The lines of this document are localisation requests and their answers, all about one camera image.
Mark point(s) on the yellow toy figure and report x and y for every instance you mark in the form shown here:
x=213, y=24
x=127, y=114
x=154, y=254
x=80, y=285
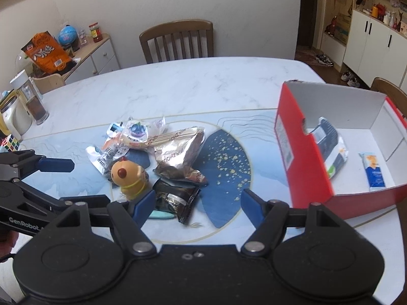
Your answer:
x=128, y=178

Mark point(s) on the light wooden seat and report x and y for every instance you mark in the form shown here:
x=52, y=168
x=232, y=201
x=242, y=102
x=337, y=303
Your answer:
x=47, y=82

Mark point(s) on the dark wooden door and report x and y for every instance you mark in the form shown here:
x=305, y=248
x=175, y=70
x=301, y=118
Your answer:
x=308, y=12

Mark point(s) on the white mug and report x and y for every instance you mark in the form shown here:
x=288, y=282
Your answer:
x=14, y=117

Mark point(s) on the small white packet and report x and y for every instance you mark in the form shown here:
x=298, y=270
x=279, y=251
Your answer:
x=113, y=130

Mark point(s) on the colourful puzzle cube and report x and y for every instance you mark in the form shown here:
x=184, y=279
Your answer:
x=9, y=143

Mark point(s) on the red figurine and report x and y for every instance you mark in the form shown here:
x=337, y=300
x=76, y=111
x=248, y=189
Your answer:
x=332, y=25

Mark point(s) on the blueberry bread packet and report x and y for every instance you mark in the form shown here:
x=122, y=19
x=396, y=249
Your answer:
x=138, y=133

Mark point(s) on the silver snack bag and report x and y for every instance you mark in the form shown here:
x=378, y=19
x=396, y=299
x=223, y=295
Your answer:
x=176, y=152

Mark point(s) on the slim blue white snack packet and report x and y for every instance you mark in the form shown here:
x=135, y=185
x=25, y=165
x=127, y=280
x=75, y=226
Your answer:
x=372, y=171

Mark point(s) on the grey white snack pouch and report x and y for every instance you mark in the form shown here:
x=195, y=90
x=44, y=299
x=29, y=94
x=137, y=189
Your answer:
x=103, y=157

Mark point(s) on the glass bottle with white lid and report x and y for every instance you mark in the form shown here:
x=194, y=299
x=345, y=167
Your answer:
x=31, y=98

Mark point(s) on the yellow bottle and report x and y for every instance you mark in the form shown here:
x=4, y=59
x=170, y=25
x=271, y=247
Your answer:
x=375, y=11

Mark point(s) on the orange snack bag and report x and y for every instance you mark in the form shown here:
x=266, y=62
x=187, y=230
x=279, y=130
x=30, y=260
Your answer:
x=46, y=54

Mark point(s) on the blue globe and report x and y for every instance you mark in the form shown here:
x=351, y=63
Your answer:
x=67, y=35

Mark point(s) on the dark blue white snack packet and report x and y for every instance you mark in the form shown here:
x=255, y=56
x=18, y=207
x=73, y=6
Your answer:
x=330, y=146

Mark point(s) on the red lid jar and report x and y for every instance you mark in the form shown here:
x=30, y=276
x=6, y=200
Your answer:
x=95, y=32

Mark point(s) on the black snack packet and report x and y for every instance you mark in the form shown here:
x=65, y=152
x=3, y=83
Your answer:
x=175, y=198

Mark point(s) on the pair of white sneakers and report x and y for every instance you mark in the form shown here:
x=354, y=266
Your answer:
x=349, y=78

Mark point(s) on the brown cardboard storage box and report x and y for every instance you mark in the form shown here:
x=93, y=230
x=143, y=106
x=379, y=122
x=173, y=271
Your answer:
x=342, y=27

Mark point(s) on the pair of dark sneakers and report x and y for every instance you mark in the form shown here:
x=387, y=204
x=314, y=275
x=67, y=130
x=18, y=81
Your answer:
x=325, y=60

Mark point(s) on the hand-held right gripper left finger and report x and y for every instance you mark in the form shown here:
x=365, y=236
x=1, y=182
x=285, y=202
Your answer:
x=144, y=206

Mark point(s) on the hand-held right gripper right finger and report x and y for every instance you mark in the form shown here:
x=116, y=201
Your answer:
x=252, y=206

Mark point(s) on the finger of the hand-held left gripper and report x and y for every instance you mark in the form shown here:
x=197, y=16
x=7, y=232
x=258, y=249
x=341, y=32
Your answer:
x=55, y=165
x=41, y=197

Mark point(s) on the brown wooden chair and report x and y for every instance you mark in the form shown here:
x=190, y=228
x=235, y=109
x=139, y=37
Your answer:
x=389, y=93
x=176, y=38

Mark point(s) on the red cardboard box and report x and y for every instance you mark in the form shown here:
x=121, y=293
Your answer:
x=295, y=152

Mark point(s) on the white sideboard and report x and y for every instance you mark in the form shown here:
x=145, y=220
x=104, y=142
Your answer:
x=98, y=58

